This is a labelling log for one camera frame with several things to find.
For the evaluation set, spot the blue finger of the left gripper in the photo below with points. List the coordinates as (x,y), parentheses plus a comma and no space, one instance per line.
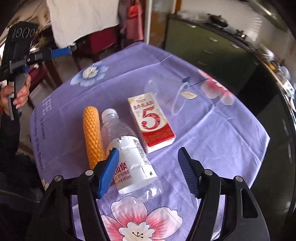
(48,53)

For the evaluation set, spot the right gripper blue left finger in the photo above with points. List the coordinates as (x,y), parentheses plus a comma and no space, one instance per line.
(107,173)

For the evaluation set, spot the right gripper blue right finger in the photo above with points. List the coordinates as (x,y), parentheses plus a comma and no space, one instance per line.
(194,174)

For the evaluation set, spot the clear plastic water bottle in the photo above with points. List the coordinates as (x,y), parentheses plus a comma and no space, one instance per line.
(135,178)

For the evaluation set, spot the red white milk carton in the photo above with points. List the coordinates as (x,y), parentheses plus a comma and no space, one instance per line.
(153,126)

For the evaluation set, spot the orange bumpy foam pad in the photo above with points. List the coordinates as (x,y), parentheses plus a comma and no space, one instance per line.
(92,134)

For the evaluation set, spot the clear plastic cup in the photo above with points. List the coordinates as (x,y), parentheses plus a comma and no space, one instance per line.
(170,94)

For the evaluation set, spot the person's left hand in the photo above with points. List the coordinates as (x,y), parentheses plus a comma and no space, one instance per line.
(21,96)

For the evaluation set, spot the white hanging cloth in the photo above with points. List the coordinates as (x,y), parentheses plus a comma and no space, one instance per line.
(71,20)

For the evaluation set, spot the dark wooden chair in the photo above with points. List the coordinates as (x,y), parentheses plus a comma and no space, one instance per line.
(94,44)

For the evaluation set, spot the purple floral tablecloth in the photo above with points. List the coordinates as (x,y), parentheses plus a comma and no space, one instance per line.
(216,128)

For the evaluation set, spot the red checked apron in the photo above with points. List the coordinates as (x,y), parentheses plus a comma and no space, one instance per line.
(130,20)

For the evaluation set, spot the black wok on stove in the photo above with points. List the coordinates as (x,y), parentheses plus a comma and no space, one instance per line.
(217,20)

